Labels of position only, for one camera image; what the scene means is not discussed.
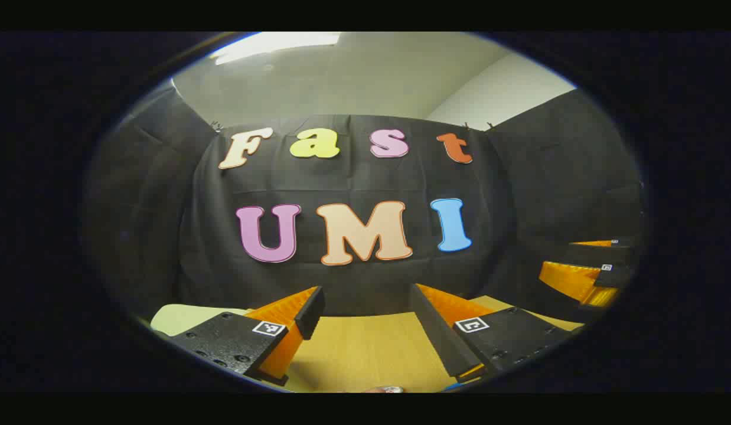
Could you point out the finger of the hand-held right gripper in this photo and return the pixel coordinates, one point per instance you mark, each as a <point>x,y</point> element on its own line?
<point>601,251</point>
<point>569,280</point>

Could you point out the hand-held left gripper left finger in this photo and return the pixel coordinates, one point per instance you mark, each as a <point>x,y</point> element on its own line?
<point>311,310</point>

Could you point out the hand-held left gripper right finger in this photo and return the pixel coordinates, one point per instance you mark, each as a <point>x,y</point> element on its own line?
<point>436,336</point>

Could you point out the green desktop garbage bin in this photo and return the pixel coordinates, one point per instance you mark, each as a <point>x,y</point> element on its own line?
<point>182,319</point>

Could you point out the wooden desktop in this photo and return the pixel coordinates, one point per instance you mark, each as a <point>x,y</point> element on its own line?
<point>365,354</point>

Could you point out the black backdrop cloth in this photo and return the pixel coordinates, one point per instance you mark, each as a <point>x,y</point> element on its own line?
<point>342,177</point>

